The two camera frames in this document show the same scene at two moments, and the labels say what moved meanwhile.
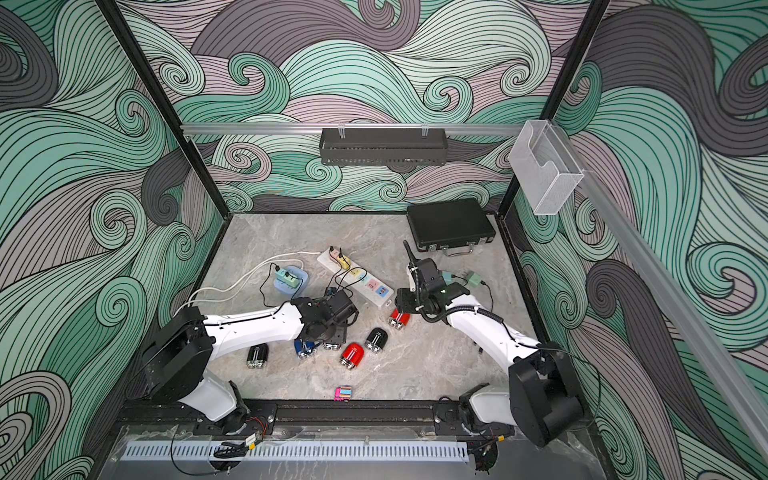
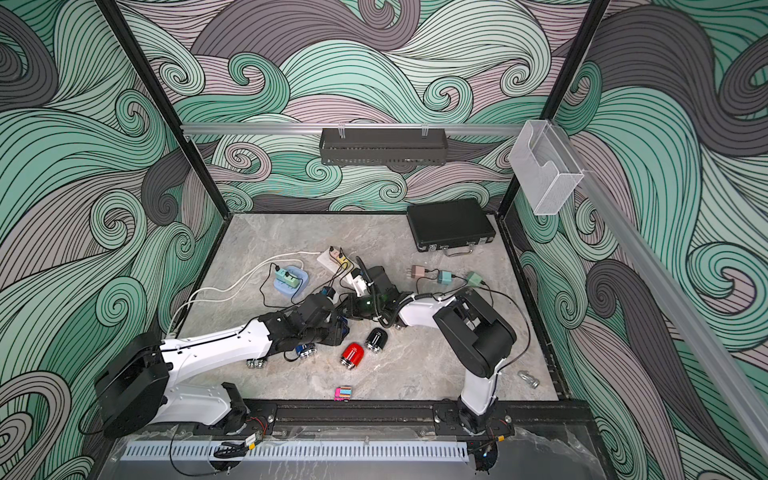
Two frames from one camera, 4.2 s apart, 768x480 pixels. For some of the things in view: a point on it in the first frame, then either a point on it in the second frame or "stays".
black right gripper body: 412,301 -> 365,308
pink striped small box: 342,393 stays
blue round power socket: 288,289 stays
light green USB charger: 474,279 stays
